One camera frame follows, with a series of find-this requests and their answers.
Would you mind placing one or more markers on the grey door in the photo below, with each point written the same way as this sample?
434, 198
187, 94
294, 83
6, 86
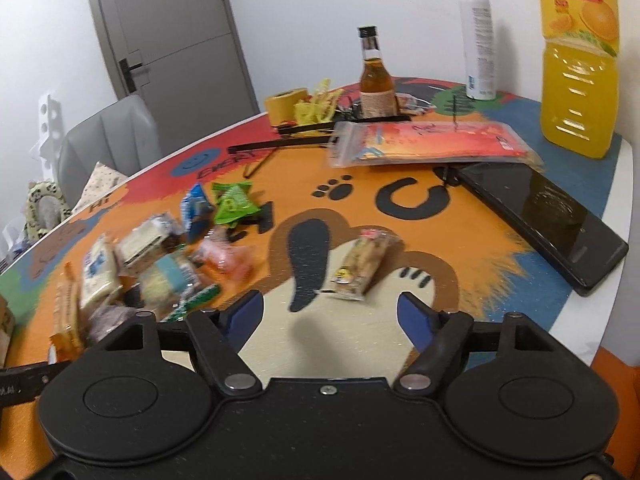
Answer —
175, 10

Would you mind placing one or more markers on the black folded stand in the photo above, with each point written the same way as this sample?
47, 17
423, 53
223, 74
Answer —
280, 145

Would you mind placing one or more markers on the black hanger bar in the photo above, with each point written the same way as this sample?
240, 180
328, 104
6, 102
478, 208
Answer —
305, 129

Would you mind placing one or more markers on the cracker packet with dark label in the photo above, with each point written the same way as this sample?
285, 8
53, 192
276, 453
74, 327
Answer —
145, 245

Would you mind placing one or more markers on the beige dotted cushion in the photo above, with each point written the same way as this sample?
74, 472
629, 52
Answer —
100, 182

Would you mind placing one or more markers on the teal snack packet green ends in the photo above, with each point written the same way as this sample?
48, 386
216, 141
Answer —
167, 275

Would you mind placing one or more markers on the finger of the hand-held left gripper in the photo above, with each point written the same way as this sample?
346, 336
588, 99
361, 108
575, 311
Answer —
42, 377

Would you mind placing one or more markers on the grey chair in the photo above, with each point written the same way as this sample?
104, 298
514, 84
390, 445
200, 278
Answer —
115, 135

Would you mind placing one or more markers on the white plastic rack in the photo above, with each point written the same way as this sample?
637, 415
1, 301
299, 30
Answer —
47, 120

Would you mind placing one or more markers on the white cracker packet blue label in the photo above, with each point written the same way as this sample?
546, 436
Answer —
97, 275

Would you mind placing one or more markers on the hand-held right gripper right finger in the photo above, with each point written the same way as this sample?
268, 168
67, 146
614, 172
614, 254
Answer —
414, 317

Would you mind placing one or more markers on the purple snack packet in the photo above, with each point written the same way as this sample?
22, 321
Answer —
107, 322

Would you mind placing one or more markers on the blue triangular snack packet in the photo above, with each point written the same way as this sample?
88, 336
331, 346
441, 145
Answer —
194, 205

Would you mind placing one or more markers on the clear zip bag red packets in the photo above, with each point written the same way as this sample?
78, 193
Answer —
425, 142

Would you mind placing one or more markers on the orange wafer packet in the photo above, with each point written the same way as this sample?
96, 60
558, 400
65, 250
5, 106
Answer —
67, 310

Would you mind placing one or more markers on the green candy packet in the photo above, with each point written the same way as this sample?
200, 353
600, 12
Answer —
232, 202

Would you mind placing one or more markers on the biscuit packet red yellow label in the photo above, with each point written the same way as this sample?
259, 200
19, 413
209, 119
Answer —
362, 262

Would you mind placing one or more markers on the yellow plastic bag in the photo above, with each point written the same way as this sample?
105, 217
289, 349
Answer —
312, 107

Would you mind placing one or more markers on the pink snack packet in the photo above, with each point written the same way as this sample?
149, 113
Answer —
225, 260

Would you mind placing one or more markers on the yellow tape roll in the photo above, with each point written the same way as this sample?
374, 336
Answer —
285, 105

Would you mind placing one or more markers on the white spray bottle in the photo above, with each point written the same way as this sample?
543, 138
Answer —
477, 35

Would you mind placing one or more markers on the brown glass bottle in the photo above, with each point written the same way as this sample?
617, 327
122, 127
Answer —
376, 80

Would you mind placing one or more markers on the orange juice bottle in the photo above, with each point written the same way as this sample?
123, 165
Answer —
575, 85

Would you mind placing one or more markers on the spotted plush toy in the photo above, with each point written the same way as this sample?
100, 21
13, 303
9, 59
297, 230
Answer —
34, 205

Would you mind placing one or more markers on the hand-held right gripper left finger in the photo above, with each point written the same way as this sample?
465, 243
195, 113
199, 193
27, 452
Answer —
247, 312

